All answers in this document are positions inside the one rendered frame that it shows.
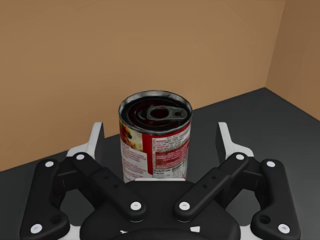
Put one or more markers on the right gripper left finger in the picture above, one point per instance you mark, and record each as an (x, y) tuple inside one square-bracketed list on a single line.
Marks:
[(105, 182)]

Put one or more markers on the tall board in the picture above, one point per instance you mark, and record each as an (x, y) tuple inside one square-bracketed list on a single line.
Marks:
[(140, 62)]

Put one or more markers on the red and white can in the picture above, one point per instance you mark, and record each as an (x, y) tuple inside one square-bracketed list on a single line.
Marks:
[(155, 136)]

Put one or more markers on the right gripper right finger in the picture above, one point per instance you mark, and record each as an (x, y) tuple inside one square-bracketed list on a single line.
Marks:
[(212, 182)]

